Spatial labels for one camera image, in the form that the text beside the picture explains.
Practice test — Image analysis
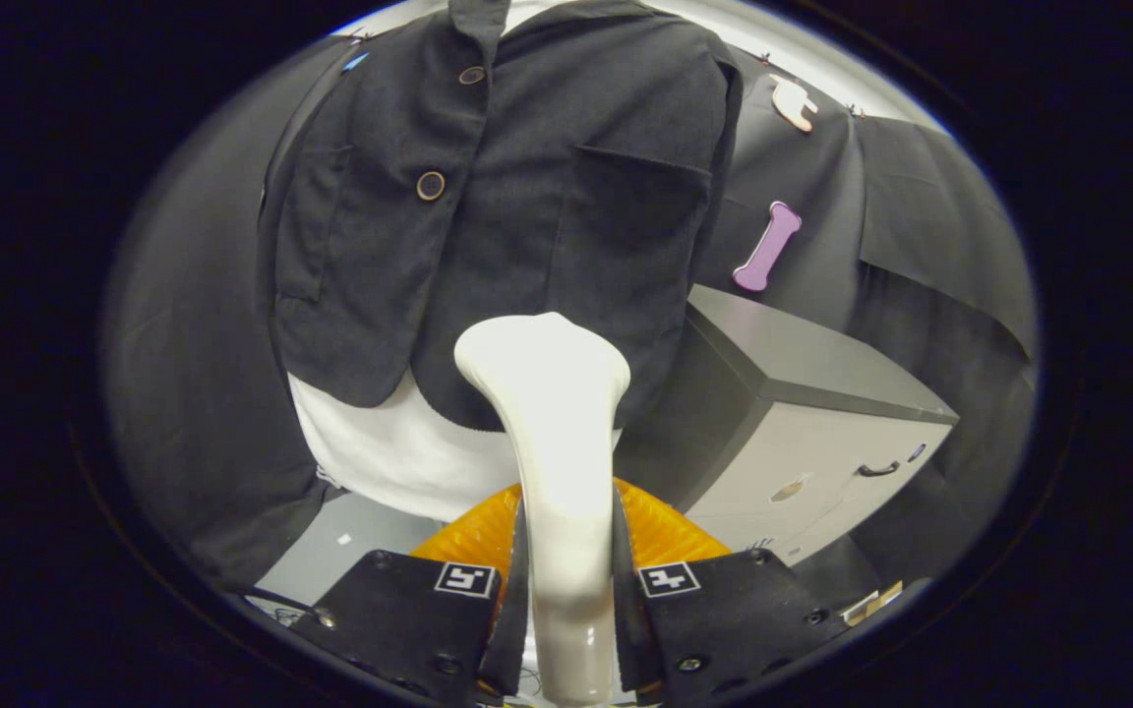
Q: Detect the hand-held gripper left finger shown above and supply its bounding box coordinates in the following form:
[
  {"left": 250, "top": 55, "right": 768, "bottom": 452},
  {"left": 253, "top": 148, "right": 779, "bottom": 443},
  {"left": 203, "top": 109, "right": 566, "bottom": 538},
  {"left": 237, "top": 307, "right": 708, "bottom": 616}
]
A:
[{"left": 289, "top": 482, "right": 534, "bottom": 707}]

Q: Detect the black backdrop cloth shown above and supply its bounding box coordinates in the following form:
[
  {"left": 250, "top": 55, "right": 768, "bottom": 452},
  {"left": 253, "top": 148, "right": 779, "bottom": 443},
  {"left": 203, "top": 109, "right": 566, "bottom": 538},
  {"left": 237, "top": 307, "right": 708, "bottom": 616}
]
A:
[{"left": 102, "top": 20, "right": 1040, "bottom": 593}]

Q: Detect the black jacket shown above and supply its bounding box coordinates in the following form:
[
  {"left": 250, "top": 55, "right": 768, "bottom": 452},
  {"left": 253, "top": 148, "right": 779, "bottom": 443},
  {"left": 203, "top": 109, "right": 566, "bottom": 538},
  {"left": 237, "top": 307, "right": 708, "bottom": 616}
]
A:
[{"left": 257, "top": 0, "right": 745, "bottom": 435}]

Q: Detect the grey cabinet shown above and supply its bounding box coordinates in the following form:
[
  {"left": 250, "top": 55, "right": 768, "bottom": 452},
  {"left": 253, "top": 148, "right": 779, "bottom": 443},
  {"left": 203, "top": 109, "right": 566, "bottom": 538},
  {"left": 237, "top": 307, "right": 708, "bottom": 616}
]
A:
[{"left": 614, "top": 283, "right": 961, "bottom": 567}]

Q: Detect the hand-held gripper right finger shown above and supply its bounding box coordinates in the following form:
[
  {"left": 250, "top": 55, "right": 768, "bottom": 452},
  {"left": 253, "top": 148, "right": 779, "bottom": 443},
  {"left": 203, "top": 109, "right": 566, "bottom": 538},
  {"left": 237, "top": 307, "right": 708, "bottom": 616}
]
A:
[{"left": 611, "top": 477, "right": 855, "bottom": 707}]

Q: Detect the white garment steamer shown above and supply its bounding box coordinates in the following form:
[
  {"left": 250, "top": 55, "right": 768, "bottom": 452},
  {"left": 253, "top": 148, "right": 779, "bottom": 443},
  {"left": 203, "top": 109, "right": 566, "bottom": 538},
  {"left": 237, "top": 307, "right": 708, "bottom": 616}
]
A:
[{"left": 453, "top": 312, "right": 632, "bottom": 707}]

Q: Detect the white shirt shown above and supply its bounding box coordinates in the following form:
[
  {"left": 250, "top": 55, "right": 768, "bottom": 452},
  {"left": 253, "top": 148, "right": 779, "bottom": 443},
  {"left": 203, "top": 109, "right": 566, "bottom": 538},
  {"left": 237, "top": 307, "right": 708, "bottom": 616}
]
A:
[{"left": 288, "top": 0, "right": 625, "bottom": 524}]

